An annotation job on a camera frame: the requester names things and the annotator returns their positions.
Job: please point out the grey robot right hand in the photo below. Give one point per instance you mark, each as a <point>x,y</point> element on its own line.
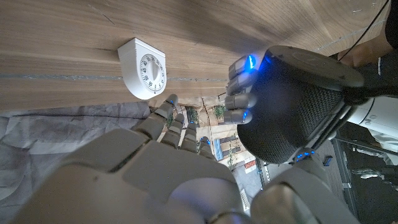
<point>140,186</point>

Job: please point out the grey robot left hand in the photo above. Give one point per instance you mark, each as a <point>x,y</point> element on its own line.
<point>241,82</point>

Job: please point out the black cylindrical speaker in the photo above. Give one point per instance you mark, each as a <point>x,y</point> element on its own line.
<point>295,105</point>

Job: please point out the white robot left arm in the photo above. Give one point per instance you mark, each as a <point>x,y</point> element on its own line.
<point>379,115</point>

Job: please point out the white kitchen timer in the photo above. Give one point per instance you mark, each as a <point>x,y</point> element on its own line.
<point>140,68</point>

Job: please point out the printed building backdrop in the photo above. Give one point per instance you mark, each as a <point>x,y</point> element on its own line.
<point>46,130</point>

